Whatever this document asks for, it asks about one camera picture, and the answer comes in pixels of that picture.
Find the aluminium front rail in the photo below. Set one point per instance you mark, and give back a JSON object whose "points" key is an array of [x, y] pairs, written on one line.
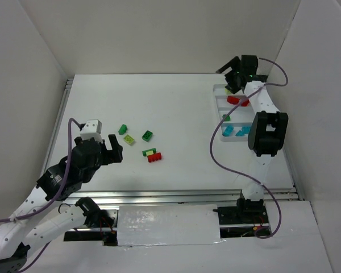
{"points": [[118, 198]]}

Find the small teal lego brick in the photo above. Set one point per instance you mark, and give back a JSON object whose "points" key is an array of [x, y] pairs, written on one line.
{"points": [[239, 134]]}

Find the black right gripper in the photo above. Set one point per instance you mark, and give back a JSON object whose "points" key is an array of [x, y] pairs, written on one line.
{"points": [[234, 75]]}

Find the green thin lego brick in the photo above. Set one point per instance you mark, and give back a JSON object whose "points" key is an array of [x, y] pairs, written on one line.
{"points": [[151, 149]]}

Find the small green square lego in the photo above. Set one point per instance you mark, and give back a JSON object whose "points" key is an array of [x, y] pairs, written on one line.
{"points": [[226, 117]]}

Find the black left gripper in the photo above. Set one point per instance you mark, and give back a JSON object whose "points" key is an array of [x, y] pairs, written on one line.
{"points": [[107, 152]]}

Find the white taped cover panel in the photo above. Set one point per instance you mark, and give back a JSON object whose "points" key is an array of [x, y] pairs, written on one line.
{"points": [[168, 225]]}

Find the green sloped lego brick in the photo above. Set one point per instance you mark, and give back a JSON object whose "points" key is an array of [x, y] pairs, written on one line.
{"points": [[123, 129]]}

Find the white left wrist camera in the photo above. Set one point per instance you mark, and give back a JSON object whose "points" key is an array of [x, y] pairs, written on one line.
{"points": [[92, 129]]}

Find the red long lego brick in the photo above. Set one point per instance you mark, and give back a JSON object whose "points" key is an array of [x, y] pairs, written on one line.
{"points": [[154, 157]]}

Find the red rounded lego brick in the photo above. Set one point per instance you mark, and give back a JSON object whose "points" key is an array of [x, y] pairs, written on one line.
{"points": [[245, 103]]}

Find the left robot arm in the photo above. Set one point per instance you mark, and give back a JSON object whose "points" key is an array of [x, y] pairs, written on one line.
{"points": [[24, 231]]}

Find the red curved lego brick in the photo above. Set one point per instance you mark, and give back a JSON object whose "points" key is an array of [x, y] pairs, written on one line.
{"points": [[233, 100]]}

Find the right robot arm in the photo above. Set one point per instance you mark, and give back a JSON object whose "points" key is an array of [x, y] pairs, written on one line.
{"points": [[267, 133]]}

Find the blue long lego brick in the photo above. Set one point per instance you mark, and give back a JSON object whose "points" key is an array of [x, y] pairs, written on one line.
{"points": [[246, 130]]}

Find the dark green lego brick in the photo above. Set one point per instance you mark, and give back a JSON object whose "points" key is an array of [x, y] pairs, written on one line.
{"points": [[147, 136]]}

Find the white compartment tray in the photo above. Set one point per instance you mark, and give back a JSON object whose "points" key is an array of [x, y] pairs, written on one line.
{"points": [[242, 116]]}

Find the lime green lego brick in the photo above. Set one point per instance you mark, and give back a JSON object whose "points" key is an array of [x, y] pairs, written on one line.
{"points": [[129, 140]]}

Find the blue rounded lego brick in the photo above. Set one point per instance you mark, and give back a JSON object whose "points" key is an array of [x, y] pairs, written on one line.
{"points": [[228, 131]]}

